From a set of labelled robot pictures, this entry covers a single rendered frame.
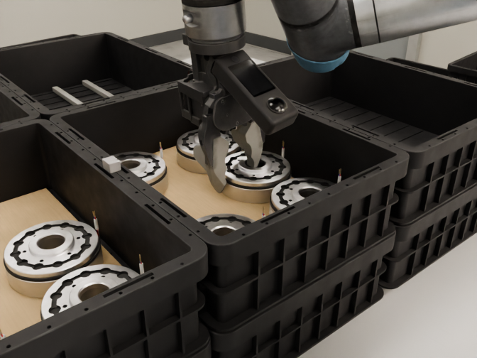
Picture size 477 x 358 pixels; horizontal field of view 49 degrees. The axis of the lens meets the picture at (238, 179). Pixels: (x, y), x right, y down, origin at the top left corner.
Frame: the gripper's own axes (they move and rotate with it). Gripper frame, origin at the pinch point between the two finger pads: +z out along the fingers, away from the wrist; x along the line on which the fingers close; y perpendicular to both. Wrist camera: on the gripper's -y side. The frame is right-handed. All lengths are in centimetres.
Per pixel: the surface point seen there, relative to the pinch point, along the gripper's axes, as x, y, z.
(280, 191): -1.4, -7.2, -0.7
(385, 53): -260, 172, 90
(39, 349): 33.6, -20.4, -9.7
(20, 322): 33.0, -6.7, -0.8
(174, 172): 4.2, 10.5, 1.7
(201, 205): 6.3, 0.3, 1.6
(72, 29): -105, 346, 67
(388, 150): -10.9, -16.7, -6.8
